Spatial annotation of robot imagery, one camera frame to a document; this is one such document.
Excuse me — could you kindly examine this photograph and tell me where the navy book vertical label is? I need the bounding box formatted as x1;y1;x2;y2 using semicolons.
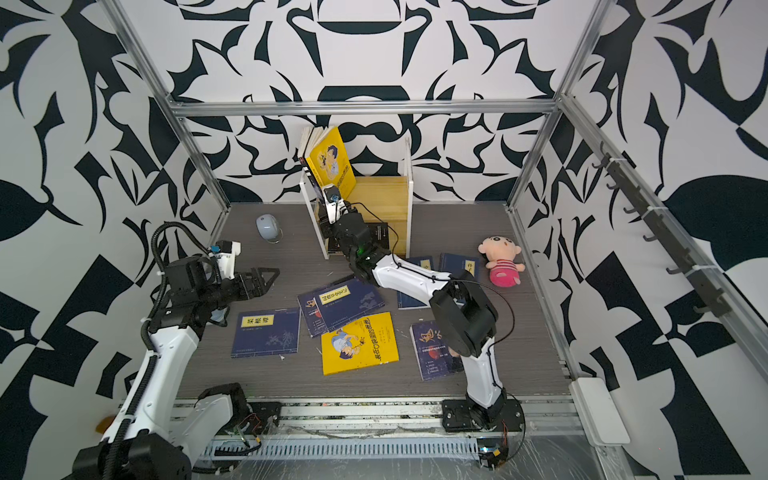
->
397;255;434;310

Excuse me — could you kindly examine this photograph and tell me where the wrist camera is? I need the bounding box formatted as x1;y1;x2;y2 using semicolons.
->
210;240;242;280
322;184;344;211

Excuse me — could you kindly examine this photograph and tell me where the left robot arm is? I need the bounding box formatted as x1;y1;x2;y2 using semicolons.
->
72;221;280;479

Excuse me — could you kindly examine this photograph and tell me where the wall hook rail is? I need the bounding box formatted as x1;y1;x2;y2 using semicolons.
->
593;142;733;318

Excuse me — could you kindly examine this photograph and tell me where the navy book yellow label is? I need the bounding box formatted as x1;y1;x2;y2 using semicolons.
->
315;279;385;333

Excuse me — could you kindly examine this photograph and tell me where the light blue alarm clock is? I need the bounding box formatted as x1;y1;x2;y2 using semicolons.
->
256;214;283;244

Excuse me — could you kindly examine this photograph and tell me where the plush doll pink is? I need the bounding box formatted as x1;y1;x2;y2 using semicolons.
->
478;236;525;288

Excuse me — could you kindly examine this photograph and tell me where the white wooden book shelf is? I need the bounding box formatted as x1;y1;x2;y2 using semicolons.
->
298;132;414;260

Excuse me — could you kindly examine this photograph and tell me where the black barcode book on shelf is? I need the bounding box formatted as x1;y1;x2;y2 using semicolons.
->
297;126;325;200

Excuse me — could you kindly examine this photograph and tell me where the yellow cartoon book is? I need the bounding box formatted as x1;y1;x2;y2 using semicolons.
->
321;312;400;376
310;126;356;198

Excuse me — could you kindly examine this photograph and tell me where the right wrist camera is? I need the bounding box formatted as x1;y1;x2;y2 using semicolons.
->
322;184;344;211

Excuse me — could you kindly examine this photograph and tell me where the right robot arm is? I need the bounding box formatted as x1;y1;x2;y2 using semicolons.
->
324;200;526;432

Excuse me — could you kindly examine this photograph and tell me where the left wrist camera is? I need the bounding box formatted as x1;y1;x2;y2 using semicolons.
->
210;240;242;280

